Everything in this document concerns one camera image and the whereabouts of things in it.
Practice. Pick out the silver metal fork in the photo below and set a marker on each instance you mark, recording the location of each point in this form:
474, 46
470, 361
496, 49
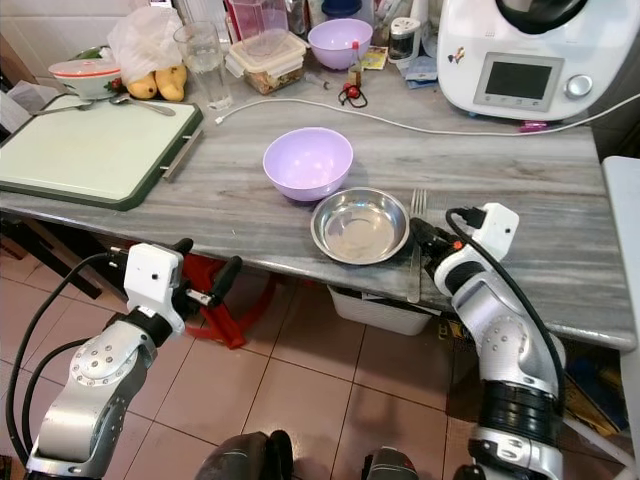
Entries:
417, 204

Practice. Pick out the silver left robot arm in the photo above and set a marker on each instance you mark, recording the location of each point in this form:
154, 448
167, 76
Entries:
95, 385

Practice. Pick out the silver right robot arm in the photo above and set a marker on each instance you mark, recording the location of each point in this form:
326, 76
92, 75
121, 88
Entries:
510, 355

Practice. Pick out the red plastic stool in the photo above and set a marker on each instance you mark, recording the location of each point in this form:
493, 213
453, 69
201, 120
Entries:
230, 322

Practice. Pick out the stainless steel bowl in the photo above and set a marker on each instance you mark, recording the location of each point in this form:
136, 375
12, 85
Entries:
359, 228

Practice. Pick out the white plastic bin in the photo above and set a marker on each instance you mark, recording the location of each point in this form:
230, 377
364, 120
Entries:
375, 312

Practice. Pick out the white green-edged cutting board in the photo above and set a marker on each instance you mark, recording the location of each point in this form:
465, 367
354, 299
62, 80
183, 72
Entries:
95, 152

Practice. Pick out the large purple plastic bowl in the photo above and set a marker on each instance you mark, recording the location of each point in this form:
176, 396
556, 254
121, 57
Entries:
308, 162

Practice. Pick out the silver metal spoon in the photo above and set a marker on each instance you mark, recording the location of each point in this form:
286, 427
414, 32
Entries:
145, 103

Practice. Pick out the blue folded cloth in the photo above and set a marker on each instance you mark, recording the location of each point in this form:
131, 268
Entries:
422, 70

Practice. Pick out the yellow mango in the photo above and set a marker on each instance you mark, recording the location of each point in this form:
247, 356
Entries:
142, 84
172, 82

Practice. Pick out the black left robot leg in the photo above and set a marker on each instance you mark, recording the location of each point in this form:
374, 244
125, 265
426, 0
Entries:
245, 458

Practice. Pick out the black robot leg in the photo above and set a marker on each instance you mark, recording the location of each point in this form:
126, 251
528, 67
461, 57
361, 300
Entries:
395, 466
245, 458

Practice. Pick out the small brown sauce bottle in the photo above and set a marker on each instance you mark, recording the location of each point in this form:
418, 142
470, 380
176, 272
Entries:
355, 68

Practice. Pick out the yellow paper packet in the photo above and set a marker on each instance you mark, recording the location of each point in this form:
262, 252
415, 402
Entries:
374, 58

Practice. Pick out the white flat panel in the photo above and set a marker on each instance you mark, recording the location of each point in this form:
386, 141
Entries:
622, 250

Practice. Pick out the clear drinking glass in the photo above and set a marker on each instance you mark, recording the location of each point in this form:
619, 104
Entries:
205, 65

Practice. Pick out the white bowl with red rim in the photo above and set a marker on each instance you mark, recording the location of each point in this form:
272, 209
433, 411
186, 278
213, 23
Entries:
85, 78

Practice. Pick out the yellow cardboard box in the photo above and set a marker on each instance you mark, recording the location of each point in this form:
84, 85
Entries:
588, 385

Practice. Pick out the clear lidded food container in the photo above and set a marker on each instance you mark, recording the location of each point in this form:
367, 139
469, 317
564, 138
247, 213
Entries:
267, 62

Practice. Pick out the small purple plastic bowl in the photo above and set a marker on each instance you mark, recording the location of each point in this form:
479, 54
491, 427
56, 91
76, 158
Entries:
340, 42

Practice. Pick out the white kitchen cooking appliance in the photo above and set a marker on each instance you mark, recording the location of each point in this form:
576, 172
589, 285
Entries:
530, 60

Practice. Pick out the white crumpled plastic bag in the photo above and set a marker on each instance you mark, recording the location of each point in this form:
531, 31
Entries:
145, 40

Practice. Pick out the black right robot leg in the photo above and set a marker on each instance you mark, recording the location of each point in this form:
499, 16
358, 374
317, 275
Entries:
395, 466

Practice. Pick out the clear plastic bag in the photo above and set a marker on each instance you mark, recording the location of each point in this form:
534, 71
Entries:
22, 102

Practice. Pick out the pink plastic container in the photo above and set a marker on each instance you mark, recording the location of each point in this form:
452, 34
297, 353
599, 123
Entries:
250, 18

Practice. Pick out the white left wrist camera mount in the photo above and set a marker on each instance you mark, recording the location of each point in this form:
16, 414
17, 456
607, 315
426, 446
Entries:
153, 276

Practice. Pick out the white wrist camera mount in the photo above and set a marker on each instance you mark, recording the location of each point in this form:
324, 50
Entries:
153, 276
495, 226

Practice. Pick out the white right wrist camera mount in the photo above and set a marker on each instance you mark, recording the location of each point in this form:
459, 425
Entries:
495, 226

